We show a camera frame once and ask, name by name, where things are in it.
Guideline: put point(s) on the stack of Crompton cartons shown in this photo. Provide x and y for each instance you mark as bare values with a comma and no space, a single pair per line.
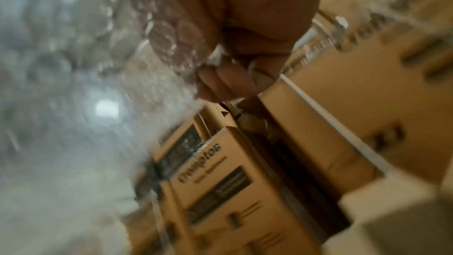
368,91

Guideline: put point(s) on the person's right hand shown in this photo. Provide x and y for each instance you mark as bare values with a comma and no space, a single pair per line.
262,7

